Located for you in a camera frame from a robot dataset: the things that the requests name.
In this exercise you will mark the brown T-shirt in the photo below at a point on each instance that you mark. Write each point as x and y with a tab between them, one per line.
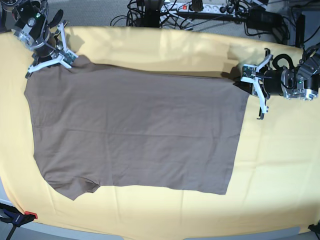
100	125

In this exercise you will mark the black power adapter box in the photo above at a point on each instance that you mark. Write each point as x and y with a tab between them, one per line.
260	17

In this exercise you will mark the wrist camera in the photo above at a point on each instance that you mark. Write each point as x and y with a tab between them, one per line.
248	73
68	59

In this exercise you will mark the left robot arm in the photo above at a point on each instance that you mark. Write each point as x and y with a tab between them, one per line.
298	82

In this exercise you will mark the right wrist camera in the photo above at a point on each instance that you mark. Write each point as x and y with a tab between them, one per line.
68	59

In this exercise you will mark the black clamp right corner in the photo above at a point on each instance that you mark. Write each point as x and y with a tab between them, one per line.
315	228

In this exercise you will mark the black stand post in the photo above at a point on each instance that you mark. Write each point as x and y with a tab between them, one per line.
151	16

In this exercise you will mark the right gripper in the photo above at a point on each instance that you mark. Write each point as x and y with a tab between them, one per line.
48	49

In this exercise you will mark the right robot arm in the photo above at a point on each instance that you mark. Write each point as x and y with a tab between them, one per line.
31	17

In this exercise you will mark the yellow table cloth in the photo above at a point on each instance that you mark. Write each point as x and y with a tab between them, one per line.
275	182

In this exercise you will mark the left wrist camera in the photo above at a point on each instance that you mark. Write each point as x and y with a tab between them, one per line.
248	73

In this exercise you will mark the black box right edge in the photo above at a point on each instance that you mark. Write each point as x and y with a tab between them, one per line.
300	31

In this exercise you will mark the black clamp with orange tip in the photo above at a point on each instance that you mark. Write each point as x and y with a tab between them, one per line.
11	215

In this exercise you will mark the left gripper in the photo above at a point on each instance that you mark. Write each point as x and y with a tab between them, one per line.
266	79

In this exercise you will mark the white power strip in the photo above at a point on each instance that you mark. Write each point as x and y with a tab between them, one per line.
185	8

